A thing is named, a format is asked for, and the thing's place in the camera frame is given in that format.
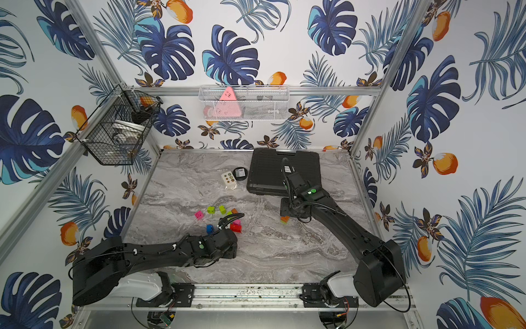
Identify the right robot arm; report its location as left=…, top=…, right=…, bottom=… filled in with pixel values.
left=280, top=158, right=406, bottom=307

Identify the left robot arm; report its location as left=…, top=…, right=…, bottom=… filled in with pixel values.
left=71, top=212, right=245, bottom=307

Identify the red long lego brick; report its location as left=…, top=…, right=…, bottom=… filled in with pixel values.
left=230, top=223, right=242, bottom=233

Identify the black plastic tool case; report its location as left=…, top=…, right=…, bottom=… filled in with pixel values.
left=247, top=148, right=321, bottom=197

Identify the black round tape measure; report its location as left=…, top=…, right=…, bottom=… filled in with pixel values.
left=232, top=167, right=248, bottom=181

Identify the white remote control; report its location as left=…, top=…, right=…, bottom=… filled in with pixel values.
left=221, top=171, right=236, bottom=186

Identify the pink triangle card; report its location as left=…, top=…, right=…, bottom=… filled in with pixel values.
left=208, top=86, right=242, bottom=119

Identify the aluminium front rail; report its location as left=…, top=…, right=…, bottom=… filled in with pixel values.
left=82, top=284, right=416, bottom=312

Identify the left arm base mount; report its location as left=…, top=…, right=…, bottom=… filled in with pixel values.
left=135, top=283, right=195, bottom=308

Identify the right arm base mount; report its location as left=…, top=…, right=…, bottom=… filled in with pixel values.
left=299, top=283, right=359, bottom=308

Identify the clear wall tray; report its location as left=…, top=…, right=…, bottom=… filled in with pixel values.
left=199, top=85, right=290, bottom=121

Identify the black wire basket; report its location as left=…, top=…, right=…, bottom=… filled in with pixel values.
left=75, top=85, right=163, bottom=166

